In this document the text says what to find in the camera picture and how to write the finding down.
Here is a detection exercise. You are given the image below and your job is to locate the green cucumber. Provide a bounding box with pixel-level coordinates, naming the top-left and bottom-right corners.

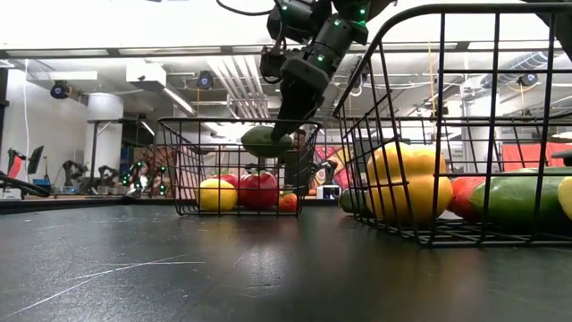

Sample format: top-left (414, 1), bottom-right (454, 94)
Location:
top-left (467, 165), bottom-right (572, 229)

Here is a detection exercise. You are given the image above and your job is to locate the green avocado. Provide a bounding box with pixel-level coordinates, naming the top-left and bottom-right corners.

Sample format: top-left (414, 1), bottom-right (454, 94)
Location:
top-left (240, 124), bottom-right (295, 159)

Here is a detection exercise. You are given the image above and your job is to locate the black round ceiling device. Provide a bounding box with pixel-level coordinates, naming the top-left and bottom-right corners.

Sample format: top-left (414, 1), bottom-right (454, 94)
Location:
top-left (517, 72), bottom-right (540, 89)
top-left (196, 70), bottom-right (215, 90)

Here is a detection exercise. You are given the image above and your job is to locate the colourful patterned tapestry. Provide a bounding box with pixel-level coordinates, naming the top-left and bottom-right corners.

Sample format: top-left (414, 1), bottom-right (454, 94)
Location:
top-left (312, 145), bottom-right (354, 187)

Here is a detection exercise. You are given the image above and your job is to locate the yellow bell pepper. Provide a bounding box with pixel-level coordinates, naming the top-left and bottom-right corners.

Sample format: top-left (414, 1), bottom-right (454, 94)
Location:
top-left (365, 141), bottom-right (454, 225)

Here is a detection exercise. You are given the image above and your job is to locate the small white device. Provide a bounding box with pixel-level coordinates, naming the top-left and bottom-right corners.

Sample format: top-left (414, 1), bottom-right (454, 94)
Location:
top-left (315, 184), bottom-right (343, 201)

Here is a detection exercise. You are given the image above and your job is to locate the small orange-red peach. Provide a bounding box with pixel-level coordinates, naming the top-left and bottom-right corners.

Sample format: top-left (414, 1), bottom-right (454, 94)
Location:
top-left (277, 191), bottom-right (299, 214)

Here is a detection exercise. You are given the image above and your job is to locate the red tomato green calyx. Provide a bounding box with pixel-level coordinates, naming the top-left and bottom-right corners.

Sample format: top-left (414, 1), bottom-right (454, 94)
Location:
top-left (209, 172), bottom-right (240, 189)
top-left (238, 171), bottom-right (280, 211)

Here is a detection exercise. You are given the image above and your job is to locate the dark green chili pepper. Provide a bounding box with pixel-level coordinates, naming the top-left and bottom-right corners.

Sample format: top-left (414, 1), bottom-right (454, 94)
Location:
top-left (338, 188), bottom-right (374, 216)

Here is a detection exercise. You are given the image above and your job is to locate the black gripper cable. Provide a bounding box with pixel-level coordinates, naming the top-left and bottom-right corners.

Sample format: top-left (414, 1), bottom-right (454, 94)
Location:
top-left (215, 0), bottom-right (281, 18)

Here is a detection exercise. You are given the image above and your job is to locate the red cloth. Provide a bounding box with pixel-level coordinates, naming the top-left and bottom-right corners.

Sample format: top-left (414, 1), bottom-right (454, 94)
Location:
top-left (502, 141), bottom-right (572, 174)

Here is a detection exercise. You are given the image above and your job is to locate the black wire basket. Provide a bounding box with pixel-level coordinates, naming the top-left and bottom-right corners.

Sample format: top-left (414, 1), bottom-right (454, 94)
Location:
top-left (332, 3), bottom-right (572, 249)
top-left (156, 116), bottom-right (323, 218)

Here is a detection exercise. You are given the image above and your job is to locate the person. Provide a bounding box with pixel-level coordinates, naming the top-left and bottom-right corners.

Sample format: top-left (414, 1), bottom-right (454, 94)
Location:
top-left (283, 128), bottom-right (316, 198)

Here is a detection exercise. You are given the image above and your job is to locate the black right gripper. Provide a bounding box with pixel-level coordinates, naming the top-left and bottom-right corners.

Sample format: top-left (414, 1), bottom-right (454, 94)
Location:
top-left (271, 44), bottom-right (341, 144)

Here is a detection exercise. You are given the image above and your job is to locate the background robot with green lights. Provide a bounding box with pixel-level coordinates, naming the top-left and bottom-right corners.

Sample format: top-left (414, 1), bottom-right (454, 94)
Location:
top-left (120, 160), bottom-right (169, 198)

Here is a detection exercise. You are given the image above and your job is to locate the yellow lemon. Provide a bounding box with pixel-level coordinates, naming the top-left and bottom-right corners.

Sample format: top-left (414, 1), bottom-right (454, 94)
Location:
top-left (195, 177), bottom-right (239, 213)

